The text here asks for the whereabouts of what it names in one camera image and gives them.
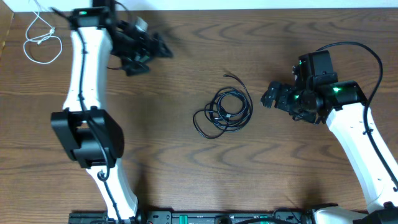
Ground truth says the black usb cable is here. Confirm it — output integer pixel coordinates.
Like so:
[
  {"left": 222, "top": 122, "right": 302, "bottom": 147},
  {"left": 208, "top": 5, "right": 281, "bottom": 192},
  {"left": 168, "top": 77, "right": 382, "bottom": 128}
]
[{"left": 192, "top": 72, "right": 254, "bottom": 140}]

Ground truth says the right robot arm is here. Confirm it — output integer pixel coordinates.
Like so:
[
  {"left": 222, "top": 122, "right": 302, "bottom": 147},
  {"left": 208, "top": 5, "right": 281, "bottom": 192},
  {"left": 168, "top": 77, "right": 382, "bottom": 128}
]
[{"left": 261, "top": 50, "right": 397, "bottom": 223}]

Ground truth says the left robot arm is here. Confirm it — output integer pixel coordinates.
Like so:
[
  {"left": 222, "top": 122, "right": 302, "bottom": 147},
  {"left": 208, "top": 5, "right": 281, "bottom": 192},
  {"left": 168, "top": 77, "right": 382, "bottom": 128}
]
[{"left": 50, "top": 1, "right": 173, "bottom": 223}]

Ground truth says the cardboard panel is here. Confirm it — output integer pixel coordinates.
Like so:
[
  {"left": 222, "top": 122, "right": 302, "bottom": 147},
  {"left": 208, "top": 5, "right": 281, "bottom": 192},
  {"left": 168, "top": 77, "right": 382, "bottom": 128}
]
[{"left": 0, "top": 0, "right": 15, "bottom": 60}]

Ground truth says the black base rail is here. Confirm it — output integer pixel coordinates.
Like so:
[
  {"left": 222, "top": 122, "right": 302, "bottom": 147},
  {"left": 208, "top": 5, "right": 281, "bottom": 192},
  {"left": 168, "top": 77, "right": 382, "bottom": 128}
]
[{"left": 68, "top": 203, "right": 398, "bottom": 224}]

